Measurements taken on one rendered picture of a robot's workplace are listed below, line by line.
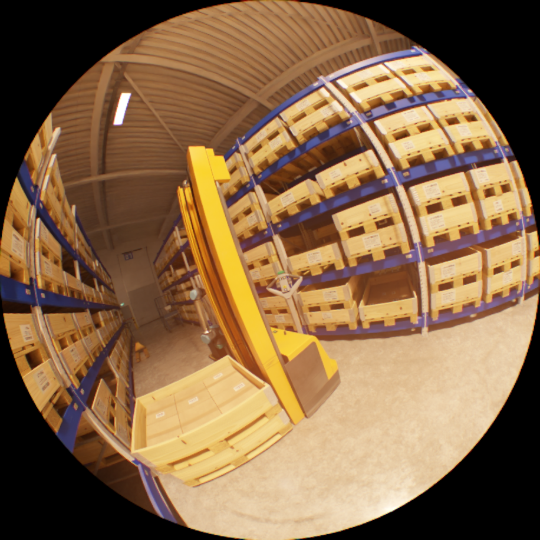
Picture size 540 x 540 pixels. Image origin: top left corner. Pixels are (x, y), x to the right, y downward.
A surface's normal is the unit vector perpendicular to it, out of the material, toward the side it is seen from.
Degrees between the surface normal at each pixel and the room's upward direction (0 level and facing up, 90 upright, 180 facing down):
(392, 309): 90
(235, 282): 90
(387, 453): 0
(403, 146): 90
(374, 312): 90
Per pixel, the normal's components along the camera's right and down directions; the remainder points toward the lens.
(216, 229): 0.57, -0.14
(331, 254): -0.60, 0.27
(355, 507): -0.33, -0.94
